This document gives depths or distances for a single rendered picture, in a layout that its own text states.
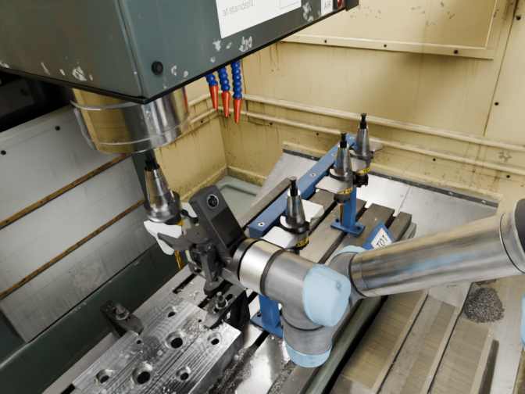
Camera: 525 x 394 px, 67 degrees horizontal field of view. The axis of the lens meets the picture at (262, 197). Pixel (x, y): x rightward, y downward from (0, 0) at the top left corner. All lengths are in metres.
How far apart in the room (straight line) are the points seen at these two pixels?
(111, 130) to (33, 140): 0.49
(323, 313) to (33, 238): 0.78
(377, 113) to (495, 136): 0.39
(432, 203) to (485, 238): 1.06
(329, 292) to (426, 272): 0.14
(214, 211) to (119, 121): 0.19
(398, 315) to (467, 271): 0.76
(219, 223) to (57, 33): 0.33
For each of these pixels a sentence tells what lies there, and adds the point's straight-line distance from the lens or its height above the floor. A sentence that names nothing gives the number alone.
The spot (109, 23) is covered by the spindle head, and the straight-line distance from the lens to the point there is 0.37.
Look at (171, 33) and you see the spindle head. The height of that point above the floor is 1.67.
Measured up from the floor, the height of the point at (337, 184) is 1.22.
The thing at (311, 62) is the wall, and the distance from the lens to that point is 1.62.
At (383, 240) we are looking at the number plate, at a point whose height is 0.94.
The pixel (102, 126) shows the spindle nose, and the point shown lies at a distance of 0.57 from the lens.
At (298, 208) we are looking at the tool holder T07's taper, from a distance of 0.81.
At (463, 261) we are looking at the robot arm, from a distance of 0.56.
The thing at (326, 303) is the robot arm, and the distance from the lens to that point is 0.54.
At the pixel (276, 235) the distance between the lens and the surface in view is 0.82.
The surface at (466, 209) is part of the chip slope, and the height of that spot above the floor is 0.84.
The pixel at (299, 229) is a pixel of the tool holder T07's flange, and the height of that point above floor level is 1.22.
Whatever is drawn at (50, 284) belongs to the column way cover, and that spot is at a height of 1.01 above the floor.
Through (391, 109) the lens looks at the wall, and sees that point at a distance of 1.54.
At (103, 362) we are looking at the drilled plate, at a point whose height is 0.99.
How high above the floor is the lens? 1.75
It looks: 35 degrees down
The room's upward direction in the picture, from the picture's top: 6 degrees counter-clockwise
